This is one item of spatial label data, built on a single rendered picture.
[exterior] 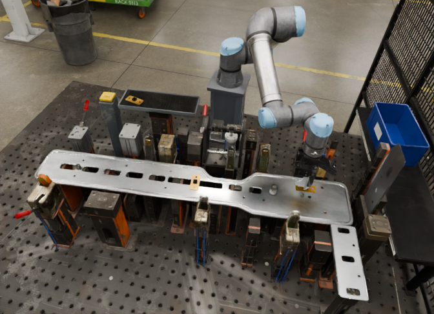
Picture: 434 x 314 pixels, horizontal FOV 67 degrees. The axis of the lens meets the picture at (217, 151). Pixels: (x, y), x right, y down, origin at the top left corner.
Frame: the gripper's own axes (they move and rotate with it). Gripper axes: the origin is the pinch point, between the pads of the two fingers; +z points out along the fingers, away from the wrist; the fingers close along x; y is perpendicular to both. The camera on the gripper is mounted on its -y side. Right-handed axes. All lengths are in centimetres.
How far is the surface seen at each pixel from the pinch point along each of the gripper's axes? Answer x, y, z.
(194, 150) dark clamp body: -16, 50, 3
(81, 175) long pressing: 4, 97, 6
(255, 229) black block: 18.7, 19.2, 8.2
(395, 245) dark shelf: 19.9, -32.8, 4.8
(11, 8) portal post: -281, 327, 66
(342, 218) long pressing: 8.4, -15.7, 7.6
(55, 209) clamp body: 20, 102, 11
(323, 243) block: 20.2, -7.6, 9.5
